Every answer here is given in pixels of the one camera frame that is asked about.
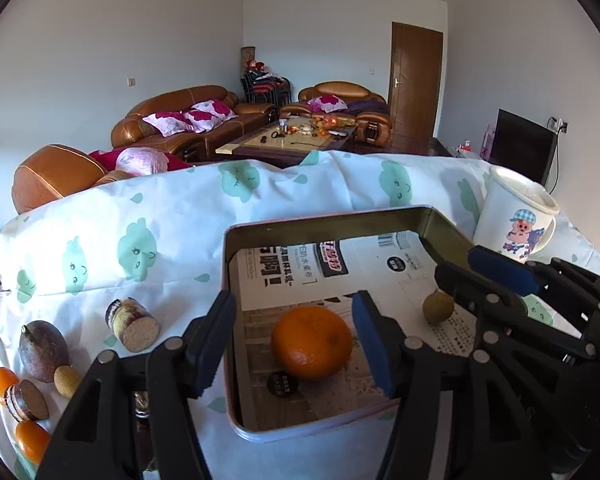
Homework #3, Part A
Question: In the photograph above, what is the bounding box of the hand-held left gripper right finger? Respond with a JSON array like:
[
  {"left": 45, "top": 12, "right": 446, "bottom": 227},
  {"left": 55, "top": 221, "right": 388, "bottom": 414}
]
[{"left": 351, "top": 290, "right": 556, "bottom": 480}]

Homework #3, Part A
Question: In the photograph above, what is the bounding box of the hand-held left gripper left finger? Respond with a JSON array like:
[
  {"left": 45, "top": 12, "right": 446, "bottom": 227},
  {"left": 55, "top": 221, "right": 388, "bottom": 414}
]
[{"left": 35, "top": 290, "right": 238, "bottom": 480}]

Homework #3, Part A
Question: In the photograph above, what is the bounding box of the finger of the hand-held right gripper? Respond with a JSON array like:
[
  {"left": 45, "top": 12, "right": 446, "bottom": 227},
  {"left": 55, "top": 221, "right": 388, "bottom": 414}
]
[
  {"left": 433, "top": 261, "right": 598, "bottom": 366},
  {"left": 467, "top": 245, "right": 600, "bottom": 318}
]

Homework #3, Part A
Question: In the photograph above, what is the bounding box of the metal tin tray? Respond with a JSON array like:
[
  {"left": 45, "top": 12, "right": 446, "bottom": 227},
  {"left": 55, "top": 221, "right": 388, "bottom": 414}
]
[{"left": 222, "top": 205, "right": 481, "bottom": 442}]

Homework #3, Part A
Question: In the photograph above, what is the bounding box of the large orange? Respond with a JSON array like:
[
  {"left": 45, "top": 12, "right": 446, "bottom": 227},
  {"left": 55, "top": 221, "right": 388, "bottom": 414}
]
[{"left": 271, "top": 306, "right": 354, "bottom": 381}]

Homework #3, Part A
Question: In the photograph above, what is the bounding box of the small orange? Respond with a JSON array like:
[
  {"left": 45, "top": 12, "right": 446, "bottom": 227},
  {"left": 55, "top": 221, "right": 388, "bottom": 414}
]
[
  {"left": 0, "top": 367, "right": 20, "bottom": 407},
  {"left": 15, "top": 420, "right": 52, "bottom": 465}
]

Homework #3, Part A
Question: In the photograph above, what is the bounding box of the white cartoon cup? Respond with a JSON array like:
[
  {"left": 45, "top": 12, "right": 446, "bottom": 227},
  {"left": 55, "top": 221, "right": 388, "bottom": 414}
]
[{"left": 472, "top": 166, "right": 561, "bottom": 263}]

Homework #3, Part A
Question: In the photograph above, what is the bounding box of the newspaper tray lining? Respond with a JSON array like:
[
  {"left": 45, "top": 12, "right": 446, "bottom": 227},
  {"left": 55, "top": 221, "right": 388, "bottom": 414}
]
[{"left": 235, "top": 230, "right": 476, "bottom": 431}]

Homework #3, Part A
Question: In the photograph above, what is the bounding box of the black television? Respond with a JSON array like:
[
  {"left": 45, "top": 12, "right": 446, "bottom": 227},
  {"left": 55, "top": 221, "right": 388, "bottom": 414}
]
[{"left": 489, "top": 108, "right": 557, "bottom": 192}]

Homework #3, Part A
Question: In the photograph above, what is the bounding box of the dark television stand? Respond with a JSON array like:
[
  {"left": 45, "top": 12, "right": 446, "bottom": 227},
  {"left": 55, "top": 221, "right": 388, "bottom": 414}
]
[{"left": 424, "top": 136, "right": 462, "bottom": 159}]

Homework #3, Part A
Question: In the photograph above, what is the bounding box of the cloud print tablecloth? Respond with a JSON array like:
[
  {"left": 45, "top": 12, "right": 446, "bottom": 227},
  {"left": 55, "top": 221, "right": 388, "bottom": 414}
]
[{"left": 0, "top": 150, "right": 600, "bottom": 480}]

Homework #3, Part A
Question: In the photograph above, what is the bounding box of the brown leather armchair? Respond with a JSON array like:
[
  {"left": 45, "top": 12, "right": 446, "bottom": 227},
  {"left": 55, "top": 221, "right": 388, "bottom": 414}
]
[
  {"left": 11, "top": 144, "right": 198, "bottom": 214},
  {"left": 280, "top": 81, "right": 394, "bottom": 147}
]

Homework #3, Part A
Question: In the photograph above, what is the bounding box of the brown wooden door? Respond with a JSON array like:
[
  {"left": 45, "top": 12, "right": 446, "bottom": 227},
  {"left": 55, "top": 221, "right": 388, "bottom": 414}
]
[{"left": 387, "top": 21, "right": 444, "bottom": 142}]

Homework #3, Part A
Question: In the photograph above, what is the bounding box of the pale pink pillow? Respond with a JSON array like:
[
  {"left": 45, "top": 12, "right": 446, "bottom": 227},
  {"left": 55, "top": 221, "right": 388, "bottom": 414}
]
[{"left": 115, "top": 147, "right": 172, "bottom": 177}]

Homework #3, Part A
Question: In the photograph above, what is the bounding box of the purple blanket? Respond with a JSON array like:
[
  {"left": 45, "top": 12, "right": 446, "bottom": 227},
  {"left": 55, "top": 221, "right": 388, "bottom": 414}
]
[{"left": 345, "top": 99, "right": 389, "bottom": 117}]

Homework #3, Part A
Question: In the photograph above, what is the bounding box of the wooden coffee table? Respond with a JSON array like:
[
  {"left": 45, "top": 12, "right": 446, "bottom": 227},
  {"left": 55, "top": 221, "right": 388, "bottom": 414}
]
[{"left": 215, "top": 116, "right": 359, "bottom": 169}]

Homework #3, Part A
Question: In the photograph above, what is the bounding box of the pile of oranges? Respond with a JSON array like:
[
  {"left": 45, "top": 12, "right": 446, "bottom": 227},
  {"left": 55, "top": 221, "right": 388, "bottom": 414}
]
[{"left": 311, "top": 114, "right": 357, "bottom": 137}]

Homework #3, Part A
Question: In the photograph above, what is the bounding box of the dark red pillow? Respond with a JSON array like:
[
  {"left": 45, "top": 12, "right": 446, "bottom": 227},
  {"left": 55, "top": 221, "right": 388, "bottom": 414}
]
[{"left": 88, "top": 149, "right": 193, "bottom": 174}]

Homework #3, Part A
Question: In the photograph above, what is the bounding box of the long brown leather sofa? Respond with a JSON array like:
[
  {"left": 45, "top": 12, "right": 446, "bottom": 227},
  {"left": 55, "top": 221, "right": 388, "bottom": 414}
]
[{"left": 111, "top": 85, "right": 279, "bottom": 163}]

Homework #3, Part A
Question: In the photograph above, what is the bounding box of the magenta floral pillow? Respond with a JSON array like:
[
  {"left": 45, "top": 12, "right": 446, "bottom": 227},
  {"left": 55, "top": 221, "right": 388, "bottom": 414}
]
[
  {"left": 192, "top": 99, "right": 239, "bottom": 122},
  {"left": 307, "top": 94, "right": 349, "bottom": 113},
  {"left": 181, "top": 109, "right": 220, "bottom": 134}
]

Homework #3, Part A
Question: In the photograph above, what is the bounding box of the white pink floral pillow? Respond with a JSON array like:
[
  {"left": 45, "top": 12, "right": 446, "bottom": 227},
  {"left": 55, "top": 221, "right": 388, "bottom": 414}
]
[{"left": 142, "top": 111, "right": 195, "bottom": 137}]

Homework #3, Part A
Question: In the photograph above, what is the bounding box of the stack of dark chairs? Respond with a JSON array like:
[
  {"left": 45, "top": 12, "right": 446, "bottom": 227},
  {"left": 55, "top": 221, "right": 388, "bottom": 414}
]
[{"left": 240, "top": 69, "right": 292, "bottom": 109}]

